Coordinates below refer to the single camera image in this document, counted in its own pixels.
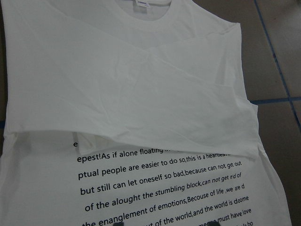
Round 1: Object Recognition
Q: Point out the white long-sleeve printed shirt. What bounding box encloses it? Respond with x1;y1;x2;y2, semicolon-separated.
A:
0;0;286;226

